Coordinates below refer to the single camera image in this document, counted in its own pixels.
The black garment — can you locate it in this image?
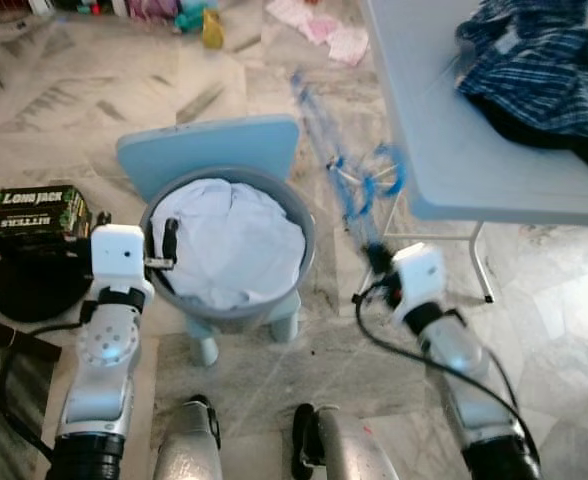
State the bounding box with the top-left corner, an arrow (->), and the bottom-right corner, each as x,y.
464,95 -> 588,179

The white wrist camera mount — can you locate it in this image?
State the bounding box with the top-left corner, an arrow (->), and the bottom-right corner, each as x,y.
389,243 -> 447,326
91,225 -> 150,301

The purple cloth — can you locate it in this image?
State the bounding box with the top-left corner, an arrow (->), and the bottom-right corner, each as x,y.
124,0 -> 180,23

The blue plaid shirt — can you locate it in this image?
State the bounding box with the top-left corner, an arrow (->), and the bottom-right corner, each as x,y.
456,0 -> 588,139

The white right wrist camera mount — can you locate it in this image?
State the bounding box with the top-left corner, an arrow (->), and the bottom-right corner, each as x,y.
389,243 -> 447,326

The blue plastic hanger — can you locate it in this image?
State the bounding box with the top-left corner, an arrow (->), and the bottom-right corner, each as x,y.
289,70 -> 407,251

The yellow toy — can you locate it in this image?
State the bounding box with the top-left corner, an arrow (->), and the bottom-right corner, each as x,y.
201,8 -> 225,49

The white shirt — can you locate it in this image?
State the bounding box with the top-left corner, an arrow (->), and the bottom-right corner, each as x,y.
152,178 -> 307,311

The grey laundry basket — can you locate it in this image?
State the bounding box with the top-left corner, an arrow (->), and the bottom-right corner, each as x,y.
139,168 -> 317,323

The light blue plastic chair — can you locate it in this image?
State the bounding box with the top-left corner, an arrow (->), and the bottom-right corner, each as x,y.
116,113 -> 303,366

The silver robot leg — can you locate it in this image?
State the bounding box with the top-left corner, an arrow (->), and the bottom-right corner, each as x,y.
292,403 -> 400,480
154,395 -> 223,480

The black Long Jack box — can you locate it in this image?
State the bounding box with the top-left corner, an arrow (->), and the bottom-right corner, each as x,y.
0,183 -> 95,241

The silver left robot leg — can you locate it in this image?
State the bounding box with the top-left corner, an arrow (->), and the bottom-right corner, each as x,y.
154,395 -> 223,480

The pink patterned cloth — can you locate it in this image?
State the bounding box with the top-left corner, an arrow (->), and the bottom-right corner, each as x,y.
266,0 -> 341,46
324,25 -> 371,69

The silver right robot leg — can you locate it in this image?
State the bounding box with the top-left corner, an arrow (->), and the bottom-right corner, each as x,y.
292,403 -> 400,480

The black pedestal fan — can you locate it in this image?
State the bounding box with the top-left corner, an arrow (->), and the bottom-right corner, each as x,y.
0,240 -> 95,323

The teal toy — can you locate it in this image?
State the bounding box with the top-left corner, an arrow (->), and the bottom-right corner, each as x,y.
174,0 -> 210,31

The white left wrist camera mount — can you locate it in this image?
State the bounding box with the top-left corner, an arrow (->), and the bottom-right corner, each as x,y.
91,225 -> 150,301

